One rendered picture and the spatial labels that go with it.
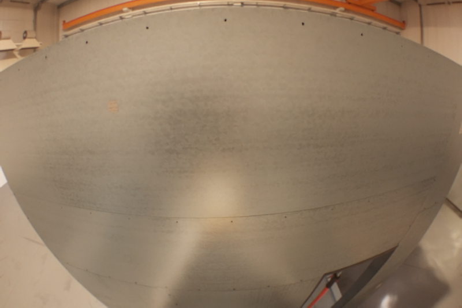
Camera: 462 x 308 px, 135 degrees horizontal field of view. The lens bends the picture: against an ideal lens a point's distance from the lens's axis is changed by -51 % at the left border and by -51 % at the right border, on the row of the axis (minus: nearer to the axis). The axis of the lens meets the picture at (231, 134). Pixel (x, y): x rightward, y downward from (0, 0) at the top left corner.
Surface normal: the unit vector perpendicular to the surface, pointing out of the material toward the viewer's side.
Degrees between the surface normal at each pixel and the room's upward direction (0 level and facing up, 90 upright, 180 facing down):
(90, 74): 90
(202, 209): 90
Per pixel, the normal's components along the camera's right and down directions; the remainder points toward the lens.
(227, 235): 0.04, 0.36
